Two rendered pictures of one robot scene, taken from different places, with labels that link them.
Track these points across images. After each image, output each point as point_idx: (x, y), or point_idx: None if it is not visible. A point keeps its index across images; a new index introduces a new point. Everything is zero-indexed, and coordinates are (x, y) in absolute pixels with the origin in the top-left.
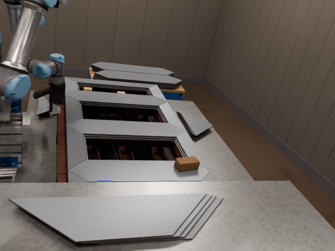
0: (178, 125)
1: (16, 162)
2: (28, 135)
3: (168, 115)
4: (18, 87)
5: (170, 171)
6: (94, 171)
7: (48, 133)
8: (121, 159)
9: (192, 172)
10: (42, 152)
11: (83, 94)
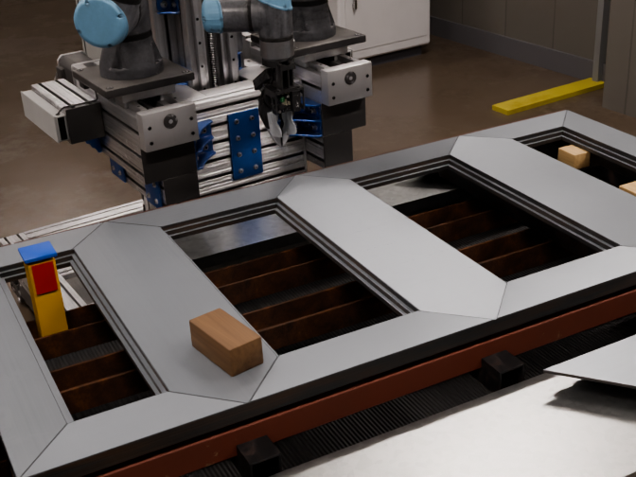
0: (512, 302)
1: (158, 199)
2: (143, 140)
3: (564, 273)
4: (83, 19)
5: (185, 333)
6: (117, 245)
7: None
8: (291, 299)
9: (207, 369)
10: (261, 224)
11: (493, 149)
